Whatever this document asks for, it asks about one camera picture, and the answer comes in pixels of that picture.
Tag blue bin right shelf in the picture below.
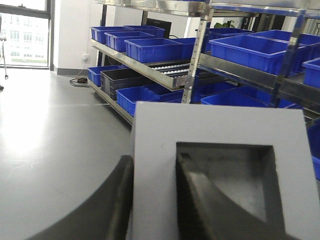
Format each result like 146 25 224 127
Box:
208 30 320 76

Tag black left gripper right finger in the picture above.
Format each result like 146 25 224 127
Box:
175 153 294 240

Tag gray square foam base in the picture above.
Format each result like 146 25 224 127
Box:
131 101 320 240

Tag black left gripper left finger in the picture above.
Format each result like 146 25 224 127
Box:
31 155 134 240

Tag floor power strip cables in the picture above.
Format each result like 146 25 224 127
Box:
68 76 90 88

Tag blue bin upper shelf front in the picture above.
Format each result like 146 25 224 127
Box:
124 37 196 64

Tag black plastic crate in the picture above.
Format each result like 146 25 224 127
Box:
100 68 154 101

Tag blue bin shelf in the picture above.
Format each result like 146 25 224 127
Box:
208 30 320 76
124 37 196 64
116 83 184 116

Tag blue bin lower shelf front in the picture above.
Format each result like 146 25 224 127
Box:
116 83 184 116

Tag black computer monitor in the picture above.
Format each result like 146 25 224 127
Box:
146 18 172 39

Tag steel roller shelving rack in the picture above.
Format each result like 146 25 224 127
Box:
92 0 320 127

